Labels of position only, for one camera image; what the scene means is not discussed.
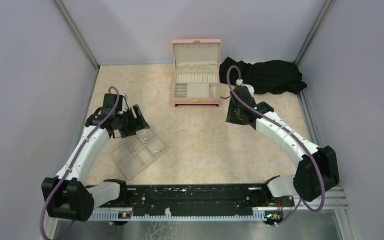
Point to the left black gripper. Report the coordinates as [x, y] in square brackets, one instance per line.
[132, 131]

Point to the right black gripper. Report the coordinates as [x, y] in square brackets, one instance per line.
[231, 118]

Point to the grey divided drawer tray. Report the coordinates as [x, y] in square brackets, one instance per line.
[136, 153]

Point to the pink jewelry box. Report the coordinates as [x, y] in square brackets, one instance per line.
[197, 73]

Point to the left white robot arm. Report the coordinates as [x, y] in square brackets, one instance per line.
[67, 195]

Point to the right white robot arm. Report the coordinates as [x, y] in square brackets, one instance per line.
[316, 168]

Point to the black cloth bag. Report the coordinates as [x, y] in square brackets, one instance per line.
[275, 77]

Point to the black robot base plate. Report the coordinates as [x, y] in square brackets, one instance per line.
[202, 200]

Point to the white cable duct strip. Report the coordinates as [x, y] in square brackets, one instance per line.
[111, 215]

